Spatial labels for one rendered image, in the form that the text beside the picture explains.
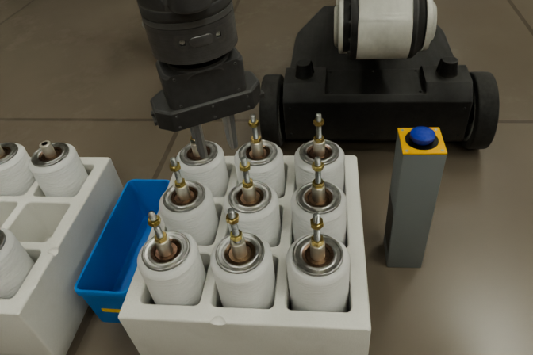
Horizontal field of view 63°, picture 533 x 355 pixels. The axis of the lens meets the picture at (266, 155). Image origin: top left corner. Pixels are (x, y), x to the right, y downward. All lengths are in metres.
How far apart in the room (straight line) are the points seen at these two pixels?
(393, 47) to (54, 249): 0.75
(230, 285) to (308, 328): 0.13
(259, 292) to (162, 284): 0.15
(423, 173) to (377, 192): 0.35
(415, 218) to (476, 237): 0.24
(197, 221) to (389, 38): 0.51
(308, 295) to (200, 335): 0.19
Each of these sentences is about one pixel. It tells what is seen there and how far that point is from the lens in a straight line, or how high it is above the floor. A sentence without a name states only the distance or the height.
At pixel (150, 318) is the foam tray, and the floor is 0.18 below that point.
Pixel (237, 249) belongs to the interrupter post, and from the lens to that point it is 0.66.
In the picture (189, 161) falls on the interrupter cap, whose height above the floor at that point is 0.25.
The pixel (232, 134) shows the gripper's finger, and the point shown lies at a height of 0.48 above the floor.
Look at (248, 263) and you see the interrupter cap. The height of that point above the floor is 0.25.
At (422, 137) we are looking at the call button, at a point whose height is 0.33.
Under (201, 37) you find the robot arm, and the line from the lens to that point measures 0.41.
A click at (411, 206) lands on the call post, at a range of 0.83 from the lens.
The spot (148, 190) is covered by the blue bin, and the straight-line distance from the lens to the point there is 1.07.
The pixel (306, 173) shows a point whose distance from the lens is 0.81.
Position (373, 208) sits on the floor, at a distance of 1.08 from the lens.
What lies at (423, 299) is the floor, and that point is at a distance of 0.95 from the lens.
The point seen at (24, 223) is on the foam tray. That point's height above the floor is 0.15.
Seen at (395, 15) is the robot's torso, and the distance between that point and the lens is 0.91.
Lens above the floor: 0.79
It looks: 40 degrees down
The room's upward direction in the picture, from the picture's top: 7 degrees counter-clockwise
